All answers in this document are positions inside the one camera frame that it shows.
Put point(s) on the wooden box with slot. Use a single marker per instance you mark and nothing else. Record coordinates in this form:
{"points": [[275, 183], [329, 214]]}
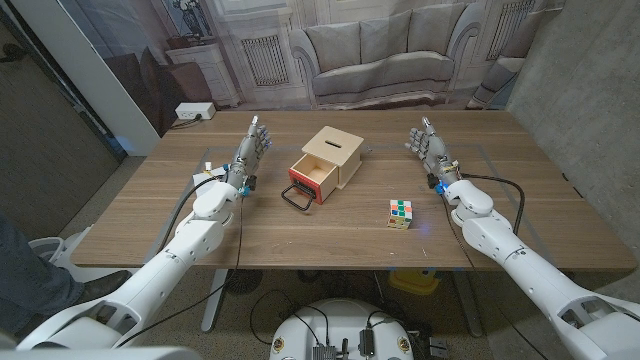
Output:
{"points": [[334, 142]]}

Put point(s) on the white power strip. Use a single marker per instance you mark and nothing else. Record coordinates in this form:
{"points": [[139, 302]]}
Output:
{"points": [[195, 110]]}

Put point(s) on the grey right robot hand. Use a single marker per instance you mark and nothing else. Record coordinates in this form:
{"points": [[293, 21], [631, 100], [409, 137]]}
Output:
{"points": [[434, 150]]}

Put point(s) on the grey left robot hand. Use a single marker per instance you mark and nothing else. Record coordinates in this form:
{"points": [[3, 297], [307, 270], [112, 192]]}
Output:
{"points": [[247, 152]]}

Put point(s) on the person's leg in jeans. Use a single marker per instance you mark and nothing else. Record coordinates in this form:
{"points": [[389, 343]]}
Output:
{"points": [[30, 280]]}

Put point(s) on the printed living room backdrop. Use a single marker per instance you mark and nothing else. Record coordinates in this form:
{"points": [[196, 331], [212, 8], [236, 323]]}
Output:
{"points": [[375, 50]]}

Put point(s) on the white chair base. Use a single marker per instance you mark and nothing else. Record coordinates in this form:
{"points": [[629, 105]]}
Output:
{"points": [[50, 247]]}

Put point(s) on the yellow object under table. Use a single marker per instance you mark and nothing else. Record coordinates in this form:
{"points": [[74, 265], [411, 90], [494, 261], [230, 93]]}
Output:
{"points": [[414, 281]]}

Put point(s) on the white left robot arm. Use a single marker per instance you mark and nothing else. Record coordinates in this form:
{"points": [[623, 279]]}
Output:
{"points": [[165, 265]]}

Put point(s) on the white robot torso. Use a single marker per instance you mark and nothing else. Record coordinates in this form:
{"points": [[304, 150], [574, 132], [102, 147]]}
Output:
{"points": [[340, 325]]}

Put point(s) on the white paper towel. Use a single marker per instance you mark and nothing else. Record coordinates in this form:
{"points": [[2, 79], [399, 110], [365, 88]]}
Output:
{"points": [[204, 179]]}

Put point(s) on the white table leg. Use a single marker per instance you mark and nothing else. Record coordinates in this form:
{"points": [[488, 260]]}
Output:
{"points": [[470, 310], [215, 300]]}

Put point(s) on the wooden drawer with red front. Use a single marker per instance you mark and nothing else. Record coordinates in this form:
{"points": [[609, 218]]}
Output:
{"points": [[312, 186]]}

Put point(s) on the black ribbed round object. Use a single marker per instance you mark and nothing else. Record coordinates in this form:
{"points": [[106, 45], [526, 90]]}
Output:
{"points": [[243, 281]]}

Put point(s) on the rubik's cube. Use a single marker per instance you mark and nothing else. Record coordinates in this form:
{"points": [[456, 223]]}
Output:
{"points": [[400, 214]]}

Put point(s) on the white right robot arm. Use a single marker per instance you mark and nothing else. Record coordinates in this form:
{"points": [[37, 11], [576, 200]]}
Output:
{"points": [[525, 270]]}

